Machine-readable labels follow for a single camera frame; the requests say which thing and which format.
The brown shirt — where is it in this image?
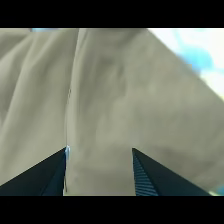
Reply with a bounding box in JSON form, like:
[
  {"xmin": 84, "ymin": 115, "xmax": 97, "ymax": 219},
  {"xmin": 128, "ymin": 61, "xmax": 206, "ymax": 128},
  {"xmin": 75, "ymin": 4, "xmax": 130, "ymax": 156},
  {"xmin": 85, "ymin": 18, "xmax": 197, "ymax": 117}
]
[{"xmin": 0, "ymin": 27, "xmax": 224, "ymax": 197}]

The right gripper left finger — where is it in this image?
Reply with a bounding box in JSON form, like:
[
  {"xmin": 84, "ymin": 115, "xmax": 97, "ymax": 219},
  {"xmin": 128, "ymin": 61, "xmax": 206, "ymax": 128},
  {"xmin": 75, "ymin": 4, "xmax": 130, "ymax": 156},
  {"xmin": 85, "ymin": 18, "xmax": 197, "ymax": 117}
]
[{"xmin": 0, "ymin": 147, "xmax": 68, "ymax": 197}]

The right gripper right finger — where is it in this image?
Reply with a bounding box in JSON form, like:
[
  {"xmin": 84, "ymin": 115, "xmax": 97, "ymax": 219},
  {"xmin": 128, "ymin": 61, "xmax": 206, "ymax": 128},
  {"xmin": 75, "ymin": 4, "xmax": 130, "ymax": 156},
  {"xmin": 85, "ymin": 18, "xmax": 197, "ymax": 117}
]
[{"xmin": 131, "ymin": 147, "xmax": 212, "ymax": 197}]

